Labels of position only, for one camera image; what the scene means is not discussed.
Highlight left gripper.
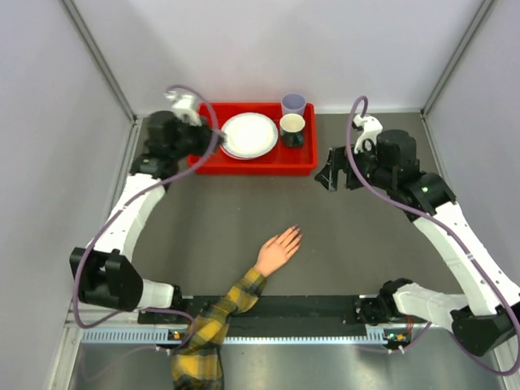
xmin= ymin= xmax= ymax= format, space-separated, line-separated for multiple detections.
xmin=170 ymin=116 xmax=224 ymax=161

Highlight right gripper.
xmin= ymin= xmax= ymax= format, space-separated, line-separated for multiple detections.
xmin=314 ymin=138 xmax=395 ymax=193

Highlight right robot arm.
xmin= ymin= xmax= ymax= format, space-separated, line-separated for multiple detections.
xmin=315 ymin=130 xmax=519 ymax=357

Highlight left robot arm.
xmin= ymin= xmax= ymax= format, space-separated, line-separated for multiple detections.
xmin=69 ymin=110 xmax=222 ymax=323

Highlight yellow plaid sleeve forearm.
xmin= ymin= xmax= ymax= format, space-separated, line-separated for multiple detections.
xmin=171 ymin=268 xmax=267 ymax=389

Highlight mannequin hand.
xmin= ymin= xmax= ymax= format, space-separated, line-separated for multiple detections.
xmin=253 ymin=226 xmax=302 ymax=277

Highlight white paper plates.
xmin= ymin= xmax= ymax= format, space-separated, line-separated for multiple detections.
xmin=221 ymin=112 xmax=279 ymax=160

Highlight dark green mug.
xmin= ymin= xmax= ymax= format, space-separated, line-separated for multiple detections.
xmin=279 ymin=113 xmax=306 ymax=148

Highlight lavender plastic cup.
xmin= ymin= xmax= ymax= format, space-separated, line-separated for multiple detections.
xmin=280 ymin=93 xmax=307 ymax=116

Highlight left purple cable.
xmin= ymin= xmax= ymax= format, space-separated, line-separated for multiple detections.
xmin=71 ymin=84 xmax=220 ymax=350

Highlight purple cable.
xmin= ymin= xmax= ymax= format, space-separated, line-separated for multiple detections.
xmin=344 ymin=95 xmax=520 ymax=379
xmin=71 ymin=84 xmax=220 ymax=350

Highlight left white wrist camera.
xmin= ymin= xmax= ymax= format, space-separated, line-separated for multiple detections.
xmin=165 ymin=89 xmax=202 ymax=126

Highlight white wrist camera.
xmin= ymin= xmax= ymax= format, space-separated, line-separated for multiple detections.
xmin=353 ymin=114 xmax=383 ymax=154
xmin=165 ymin=89 xmax=202 ymax=126

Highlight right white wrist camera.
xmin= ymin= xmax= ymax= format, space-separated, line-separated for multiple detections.
xmin=353 ymin=114 xmax=383 ymax=154

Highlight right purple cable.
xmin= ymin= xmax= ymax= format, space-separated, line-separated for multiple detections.
xmin=344 ymin=95 xmax=520 ymax=379

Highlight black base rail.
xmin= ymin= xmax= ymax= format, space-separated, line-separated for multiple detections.
xmin=137 ymin=295 xmax=385 ymax=325

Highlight slotted cable duct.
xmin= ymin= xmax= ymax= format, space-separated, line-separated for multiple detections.
xmin=81 ymin=327 xmax=410 ymax=347

